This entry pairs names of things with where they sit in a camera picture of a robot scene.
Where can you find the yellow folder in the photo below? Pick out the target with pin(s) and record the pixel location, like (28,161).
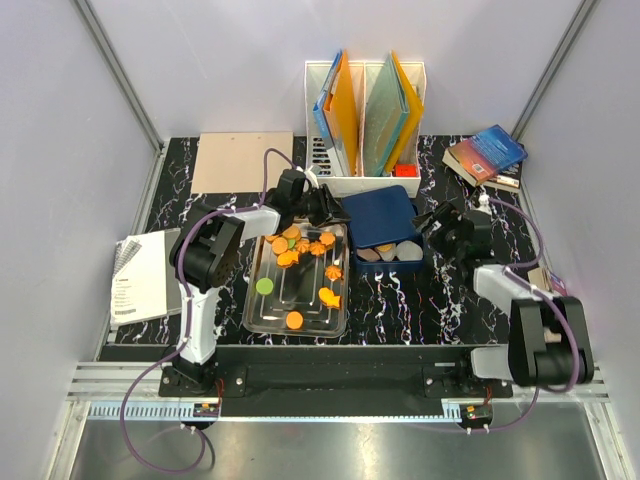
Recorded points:
(413,109)

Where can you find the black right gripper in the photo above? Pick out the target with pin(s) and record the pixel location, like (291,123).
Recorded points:
(447,214)

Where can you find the orange fish cookie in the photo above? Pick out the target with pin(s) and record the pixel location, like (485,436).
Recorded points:
(329,298)

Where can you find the white paper cup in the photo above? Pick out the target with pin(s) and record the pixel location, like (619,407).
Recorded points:
(409,251)
(388,256)
(368,255)

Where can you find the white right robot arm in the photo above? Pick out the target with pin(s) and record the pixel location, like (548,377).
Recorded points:
(548,345)

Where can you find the purple box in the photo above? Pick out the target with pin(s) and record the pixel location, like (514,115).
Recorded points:
(546,280)

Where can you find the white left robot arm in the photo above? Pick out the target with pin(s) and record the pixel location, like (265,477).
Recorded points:
(205,253)

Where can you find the blue tin lid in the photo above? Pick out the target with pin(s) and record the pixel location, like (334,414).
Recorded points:
(379,217)

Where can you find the teal folder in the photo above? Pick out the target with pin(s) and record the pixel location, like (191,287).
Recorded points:
(383,111)

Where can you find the tan clipboard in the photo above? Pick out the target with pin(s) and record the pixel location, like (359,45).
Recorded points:
(234,162)

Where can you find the white paper manual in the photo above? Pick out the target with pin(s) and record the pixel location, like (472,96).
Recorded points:
(143,284)

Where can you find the lower paperback book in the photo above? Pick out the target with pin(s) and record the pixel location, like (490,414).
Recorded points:
(508,180)

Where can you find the blue folder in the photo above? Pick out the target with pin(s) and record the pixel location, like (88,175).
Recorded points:
(322,123)

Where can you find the blue paperback book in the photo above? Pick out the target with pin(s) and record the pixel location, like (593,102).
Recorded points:
(488,153)

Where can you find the blue cookie tin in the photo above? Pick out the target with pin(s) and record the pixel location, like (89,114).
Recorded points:
(364,267)

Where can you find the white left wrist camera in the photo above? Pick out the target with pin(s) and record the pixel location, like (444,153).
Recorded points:
(311,173)

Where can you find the steel baking tray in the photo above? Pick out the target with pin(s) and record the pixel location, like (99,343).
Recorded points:
(296,288)

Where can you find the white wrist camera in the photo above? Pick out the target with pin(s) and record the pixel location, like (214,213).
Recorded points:
(311,173)
(484,204)

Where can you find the red small box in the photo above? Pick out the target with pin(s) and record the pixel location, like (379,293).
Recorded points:
(406,170)

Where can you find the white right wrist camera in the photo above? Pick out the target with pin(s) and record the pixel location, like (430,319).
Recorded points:
(484,204)

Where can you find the orange folder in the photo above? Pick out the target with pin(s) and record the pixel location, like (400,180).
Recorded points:
(339,110)

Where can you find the orange star cookie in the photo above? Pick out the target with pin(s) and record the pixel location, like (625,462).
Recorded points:
(288,258)

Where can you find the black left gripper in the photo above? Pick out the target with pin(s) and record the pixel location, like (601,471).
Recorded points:
(329,211)

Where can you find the green round cookie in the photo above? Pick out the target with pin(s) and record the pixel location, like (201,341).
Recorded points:
(264,286)

